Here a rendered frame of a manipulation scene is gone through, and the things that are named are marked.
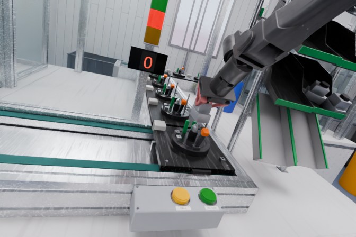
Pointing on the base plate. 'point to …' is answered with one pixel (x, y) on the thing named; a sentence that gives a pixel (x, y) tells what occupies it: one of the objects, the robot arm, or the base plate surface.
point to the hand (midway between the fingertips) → (203, 103)
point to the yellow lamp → (152, 35)
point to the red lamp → (156, 19)
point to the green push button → (207, 196)
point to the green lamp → (159, 1)
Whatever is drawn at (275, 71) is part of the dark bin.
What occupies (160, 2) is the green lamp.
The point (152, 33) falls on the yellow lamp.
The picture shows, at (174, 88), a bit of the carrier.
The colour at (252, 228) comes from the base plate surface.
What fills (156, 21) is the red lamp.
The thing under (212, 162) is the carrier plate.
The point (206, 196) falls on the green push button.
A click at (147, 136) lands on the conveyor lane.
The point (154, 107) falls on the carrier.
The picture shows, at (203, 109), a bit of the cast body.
